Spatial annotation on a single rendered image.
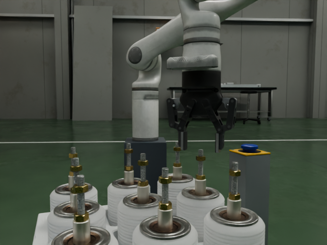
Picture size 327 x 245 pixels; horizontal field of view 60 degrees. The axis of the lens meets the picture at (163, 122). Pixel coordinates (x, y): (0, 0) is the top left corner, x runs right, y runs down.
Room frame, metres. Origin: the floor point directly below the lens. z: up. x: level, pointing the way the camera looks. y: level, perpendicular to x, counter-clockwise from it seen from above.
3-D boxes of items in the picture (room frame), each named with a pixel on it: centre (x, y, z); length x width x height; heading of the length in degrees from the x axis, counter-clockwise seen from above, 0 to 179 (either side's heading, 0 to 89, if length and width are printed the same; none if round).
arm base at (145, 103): (0.99, 0.06, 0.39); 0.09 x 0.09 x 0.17; 4
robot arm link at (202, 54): (0.54, -0.07, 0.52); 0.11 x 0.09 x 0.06; 157
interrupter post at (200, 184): (0.56, -0.07, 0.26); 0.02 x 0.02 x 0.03
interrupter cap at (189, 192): (0.56, -0.07, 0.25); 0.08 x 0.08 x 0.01
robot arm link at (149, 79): (0.99, 0.06, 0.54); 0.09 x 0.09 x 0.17; 60
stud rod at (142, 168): (0.51, 0.04, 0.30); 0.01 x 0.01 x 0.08
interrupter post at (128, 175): (0.63, 0.08, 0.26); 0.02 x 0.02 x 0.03
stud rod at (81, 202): (0.36, 0.11, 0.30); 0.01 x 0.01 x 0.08
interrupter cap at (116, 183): (0.63, 0.08, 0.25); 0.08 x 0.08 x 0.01
